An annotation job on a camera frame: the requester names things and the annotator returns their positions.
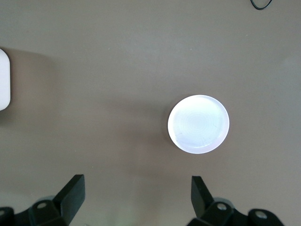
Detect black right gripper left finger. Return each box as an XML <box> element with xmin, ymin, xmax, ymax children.
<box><xmin>0</xmin><ymin>174</ymin><xmax>86</xmax><ymax>226</ymax></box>

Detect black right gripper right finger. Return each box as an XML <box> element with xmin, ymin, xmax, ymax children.
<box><xmin>189</xmin><ymin>176</ymin><xmax>286</xmax><ymax>226</ymax></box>

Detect pink round plate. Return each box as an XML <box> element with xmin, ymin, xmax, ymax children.
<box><xmin>167</xmin><ymin>94</ymin><xmax>230</xmax><ymax>155</ymax></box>

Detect white lunch box grey clips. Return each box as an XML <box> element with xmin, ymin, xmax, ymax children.
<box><xmin>0</xmin><ymin>48</ymin><xmax>11</xmax><ymax>112</ymax></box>

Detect thin black cable loop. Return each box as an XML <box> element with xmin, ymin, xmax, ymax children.
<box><xmin>249</xmin><ymin>0</ymin><xmax>273</xmax><ymax>11</ymax></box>

